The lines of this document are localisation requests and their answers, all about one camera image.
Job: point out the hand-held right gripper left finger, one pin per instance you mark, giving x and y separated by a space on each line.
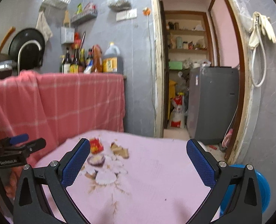
76 163

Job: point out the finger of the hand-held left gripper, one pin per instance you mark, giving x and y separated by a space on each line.
19 139
35 144

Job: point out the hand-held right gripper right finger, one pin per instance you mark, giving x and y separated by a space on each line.
199 164

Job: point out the red yellow wrapper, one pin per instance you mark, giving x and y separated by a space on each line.
96 145

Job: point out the brown paper piece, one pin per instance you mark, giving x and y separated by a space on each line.
120 151

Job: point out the blue plastic bucket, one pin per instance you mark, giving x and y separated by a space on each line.
264 191

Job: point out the person's left hand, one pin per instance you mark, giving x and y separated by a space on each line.
13 182

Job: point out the pink flower print blanket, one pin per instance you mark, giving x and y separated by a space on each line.
152 168

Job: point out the white red sack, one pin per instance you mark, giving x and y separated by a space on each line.
177 116

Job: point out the red checked cloth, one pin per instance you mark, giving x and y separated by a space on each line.
70 102

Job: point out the grey washing machine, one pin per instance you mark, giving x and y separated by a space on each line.
210 105

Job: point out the yellow plastic bin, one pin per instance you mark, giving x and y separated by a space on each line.
171 98

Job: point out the grey metal pot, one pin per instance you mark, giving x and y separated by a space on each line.
0 63

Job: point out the dark glass bottle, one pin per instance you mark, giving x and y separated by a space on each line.
65 65

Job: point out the yellow green bottle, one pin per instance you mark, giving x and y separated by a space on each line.
82 60

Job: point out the chrome faucet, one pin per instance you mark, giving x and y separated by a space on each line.
29 42

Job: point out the green box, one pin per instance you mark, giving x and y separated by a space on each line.
176 65

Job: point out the black frying pan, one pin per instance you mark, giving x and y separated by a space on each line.
27 36

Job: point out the orange sauce bottle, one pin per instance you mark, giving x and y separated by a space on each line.
97 60

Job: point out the dark wooden door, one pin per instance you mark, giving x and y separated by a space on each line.
163 63

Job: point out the large dark oil jug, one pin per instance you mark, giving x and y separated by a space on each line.
112 60

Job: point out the red mesh bag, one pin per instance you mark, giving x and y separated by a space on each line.
76 39

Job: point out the white utensil holder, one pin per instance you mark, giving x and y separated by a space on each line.
67 35

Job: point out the beige rag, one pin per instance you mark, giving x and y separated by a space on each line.
44 26

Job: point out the metal sharpening rod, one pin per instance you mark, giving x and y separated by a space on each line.
83 39

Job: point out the pale green flask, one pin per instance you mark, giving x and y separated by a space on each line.
179 42

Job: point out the wooden spatula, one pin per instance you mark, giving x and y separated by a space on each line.
66 18

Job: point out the cream rubber glove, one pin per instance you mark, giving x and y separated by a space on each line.
253 39
268 28

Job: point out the green seasoning packet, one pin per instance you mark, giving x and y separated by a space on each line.
79 8

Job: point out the red seasoning packet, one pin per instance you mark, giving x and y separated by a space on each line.
89 7

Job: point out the wooden wall shelf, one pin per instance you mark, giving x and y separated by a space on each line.
187 50

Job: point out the wooden door frame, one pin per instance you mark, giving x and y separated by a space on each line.
157 51

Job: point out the grey wall shelf rack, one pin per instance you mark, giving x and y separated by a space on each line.
84 17

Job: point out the white wall socket panel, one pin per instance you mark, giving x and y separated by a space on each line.
126 15

